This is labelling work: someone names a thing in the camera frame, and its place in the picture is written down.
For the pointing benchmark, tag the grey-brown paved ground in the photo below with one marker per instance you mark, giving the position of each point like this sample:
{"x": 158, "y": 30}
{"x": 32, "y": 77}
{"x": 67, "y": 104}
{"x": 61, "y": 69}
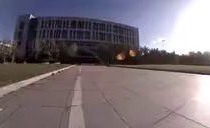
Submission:
{"x": 126, "y": 96}

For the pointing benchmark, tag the large curved glass building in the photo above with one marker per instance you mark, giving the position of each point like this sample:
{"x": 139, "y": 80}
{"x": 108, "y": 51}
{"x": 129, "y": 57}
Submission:
{"x": 79, "y": 31}

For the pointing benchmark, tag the white painted line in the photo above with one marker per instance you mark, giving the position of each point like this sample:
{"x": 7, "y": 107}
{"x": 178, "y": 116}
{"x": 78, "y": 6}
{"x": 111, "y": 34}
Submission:
{"x": 77, "y": 100}

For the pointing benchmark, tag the row of trees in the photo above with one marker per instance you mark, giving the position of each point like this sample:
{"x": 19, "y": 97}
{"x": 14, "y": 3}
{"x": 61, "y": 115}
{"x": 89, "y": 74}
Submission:
{"x": 53, "y": 53}

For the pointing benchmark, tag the floodlight mast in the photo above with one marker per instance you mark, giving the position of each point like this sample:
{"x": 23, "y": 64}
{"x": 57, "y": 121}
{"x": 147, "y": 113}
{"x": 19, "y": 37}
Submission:
{"x": 163, "y": 45}

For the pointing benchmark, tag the grass strip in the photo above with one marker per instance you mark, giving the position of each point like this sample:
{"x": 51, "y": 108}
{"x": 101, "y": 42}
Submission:
{"x": 173, "y": 68}

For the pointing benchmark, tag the dense dark tree row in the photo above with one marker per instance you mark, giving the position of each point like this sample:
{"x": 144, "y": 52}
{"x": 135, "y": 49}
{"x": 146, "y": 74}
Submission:
{"x": 179, "y": 57}

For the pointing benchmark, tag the pale concrete kerb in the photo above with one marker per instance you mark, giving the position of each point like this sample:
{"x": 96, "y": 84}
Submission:
{"x": 23, "y": 83}

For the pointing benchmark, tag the grass lawn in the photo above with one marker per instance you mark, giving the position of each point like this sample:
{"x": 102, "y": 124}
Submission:
{"x": 16, "y": 73}

